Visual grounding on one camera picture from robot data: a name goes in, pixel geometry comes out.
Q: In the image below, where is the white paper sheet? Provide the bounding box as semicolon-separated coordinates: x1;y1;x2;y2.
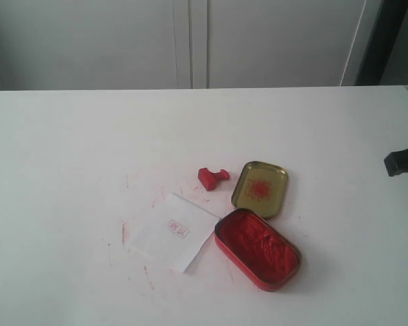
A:
130;193;218;272

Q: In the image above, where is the red stamp block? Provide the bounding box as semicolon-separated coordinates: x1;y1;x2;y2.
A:
198;168;230;192

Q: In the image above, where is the dark vertical post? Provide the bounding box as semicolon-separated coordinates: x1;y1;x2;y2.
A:
355;0;408;86

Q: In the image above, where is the red ink pad tin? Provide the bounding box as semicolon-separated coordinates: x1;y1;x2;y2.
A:
214;209;302;292

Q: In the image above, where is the gold tin lid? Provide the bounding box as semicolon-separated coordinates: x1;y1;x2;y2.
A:
231;161;289;219

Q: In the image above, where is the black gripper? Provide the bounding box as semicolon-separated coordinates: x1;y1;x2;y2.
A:
384;149;408;177

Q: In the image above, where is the white cabinet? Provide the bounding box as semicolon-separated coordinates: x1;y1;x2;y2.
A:
0;1;381;90

